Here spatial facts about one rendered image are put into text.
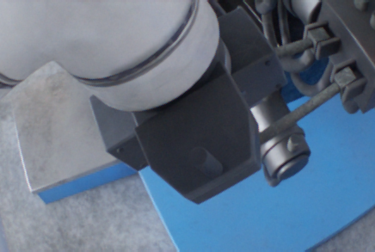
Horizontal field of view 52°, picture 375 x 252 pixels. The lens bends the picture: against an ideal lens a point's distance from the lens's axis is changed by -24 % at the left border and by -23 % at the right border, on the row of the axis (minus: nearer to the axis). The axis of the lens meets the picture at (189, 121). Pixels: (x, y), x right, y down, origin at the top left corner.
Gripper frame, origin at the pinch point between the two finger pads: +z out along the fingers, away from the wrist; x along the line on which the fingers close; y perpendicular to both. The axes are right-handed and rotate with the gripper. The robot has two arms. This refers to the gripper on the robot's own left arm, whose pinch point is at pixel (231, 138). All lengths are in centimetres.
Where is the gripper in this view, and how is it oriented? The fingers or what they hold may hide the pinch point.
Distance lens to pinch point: 42.9
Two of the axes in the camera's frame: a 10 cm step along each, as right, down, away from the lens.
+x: -8.5, 5.0, 1.4
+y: -3.9, -7.9, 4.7
